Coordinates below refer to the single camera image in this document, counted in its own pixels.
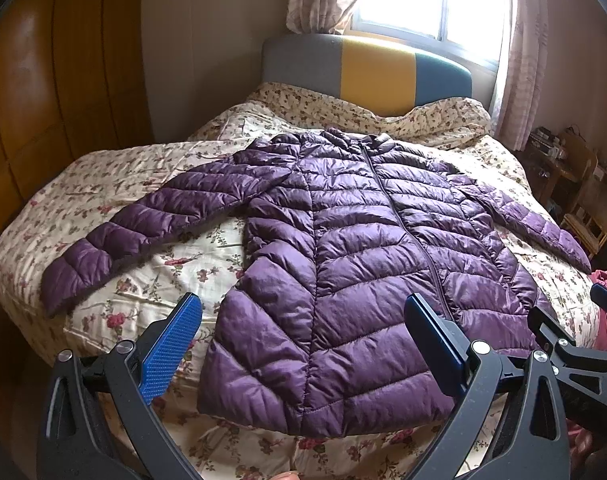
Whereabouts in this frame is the purple quilted down jacket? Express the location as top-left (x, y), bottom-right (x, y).
top-left (41, 129), bottom-right (590, 438)

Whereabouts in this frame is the pink ruffled cloth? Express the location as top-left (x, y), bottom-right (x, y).
top-left (568, 270), bottom-right (607, 468)

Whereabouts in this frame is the wooden chair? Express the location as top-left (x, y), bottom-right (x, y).
top-left (561, 155), bottom-right (607, 260)

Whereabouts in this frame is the cluttered wooden side table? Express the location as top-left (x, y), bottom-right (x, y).
top-left (517, 126), bottom-right (597, 216)

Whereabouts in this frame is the right pink curtain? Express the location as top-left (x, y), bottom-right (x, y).
top-left (490, 0), bottom-right (549, 151)

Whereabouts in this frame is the floral quilt bedspread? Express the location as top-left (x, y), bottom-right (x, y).
top-left (0, 100), bottom-right (601, 480)

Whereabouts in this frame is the grey yellow blue headboard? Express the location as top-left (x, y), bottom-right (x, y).
top-left (261, 34), bottom-right (473, 117)

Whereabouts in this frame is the window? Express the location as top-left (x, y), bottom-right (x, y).
top-left (352, 0), bottom-right (511, 67)

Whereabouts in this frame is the floral pillow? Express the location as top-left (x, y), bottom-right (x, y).
top-left (248, 82), bottom-right (491, 139)

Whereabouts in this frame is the wooden wardrobe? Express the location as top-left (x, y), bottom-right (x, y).
top-left (0, 0), bottom-right (157, 391)

